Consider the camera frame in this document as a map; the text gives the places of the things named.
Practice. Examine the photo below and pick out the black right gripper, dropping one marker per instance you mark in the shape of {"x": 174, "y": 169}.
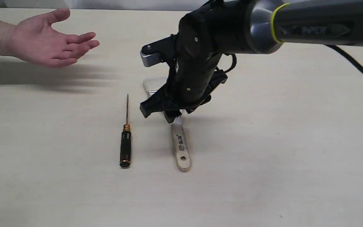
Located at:
{"x": 187, "y": 95}

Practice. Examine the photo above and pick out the black and gold screwdriver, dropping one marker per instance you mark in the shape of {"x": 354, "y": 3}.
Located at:
{"x": 125, "y": 148}

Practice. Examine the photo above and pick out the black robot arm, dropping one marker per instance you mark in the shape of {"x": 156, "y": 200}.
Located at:
{"x": 241, "y": 27}

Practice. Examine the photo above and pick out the person's open bare hand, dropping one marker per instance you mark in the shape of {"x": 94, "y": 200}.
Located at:
{"x": 34, "y": 40}

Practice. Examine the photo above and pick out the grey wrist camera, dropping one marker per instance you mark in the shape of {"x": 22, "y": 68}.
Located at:
{"x": 161, "y": 51}

